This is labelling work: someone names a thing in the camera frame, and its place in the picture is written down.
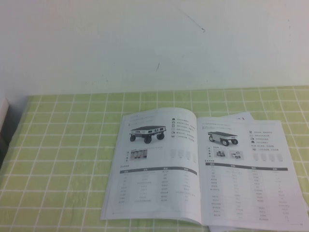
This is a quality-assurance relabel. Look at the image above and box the white product booklet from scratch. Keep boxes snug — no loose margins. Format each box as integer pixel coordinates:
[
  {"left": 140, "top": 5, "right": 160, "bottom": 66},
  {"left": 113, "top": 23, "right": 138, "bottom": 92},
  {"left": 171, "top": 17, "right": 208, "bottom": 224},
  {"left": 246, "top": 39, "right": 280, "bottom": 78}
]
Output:
[{"left": 100, "top": 107, "right": 305, "bottom": 227}]

